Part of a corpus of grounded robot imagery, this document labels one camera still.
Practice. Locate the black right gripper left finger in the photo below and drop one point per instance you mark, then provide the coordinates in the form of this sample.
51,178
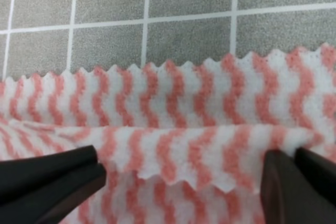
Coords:
46,189

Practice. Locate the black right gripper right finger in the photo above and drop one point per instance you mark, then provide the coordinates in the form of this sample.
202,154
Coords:
299,189

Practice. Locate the pink striped towel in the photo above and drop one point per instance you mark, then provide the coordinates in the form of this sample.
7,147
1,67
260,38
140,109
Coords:
181,144

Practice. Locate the grey checked tablecloth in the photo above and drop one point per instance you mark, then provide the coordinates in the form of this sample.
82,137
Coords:
39,36

